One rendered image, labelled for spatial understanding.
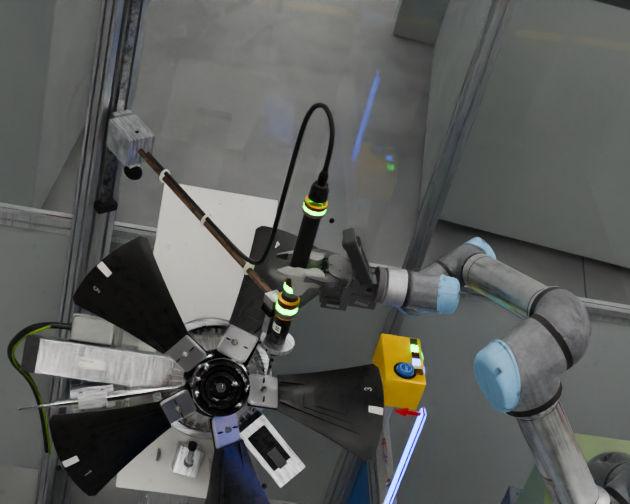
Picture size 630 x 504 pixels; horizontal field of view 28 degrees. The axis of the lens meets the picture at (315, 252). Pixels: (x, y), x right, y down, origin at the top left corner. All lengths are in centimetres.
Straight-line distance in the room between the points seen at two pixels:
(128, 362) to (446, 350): 114
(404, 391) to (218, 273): 52
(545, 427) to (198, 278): 93
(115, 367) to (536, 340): 95
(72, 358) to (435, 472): 154
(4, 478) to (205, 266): 135
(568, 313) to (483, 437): 160
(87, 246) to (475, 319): 109
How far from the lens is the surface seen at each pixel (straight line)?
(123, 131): 284
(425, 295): 245
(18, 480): 396
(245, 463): 268
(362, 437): 264
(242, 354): 261
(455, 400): 370
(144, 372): 273
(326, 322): 346
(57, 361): 273
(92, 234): 311
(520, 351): 222
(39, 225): 329
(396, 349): 302
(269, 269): 266
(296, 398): 264
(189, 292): 284
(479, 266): 252
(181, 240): 284
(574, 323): 225
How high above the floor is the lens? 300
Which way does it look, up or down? 37 degrees down
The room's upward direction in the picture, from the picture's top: 16 degrees clockwise
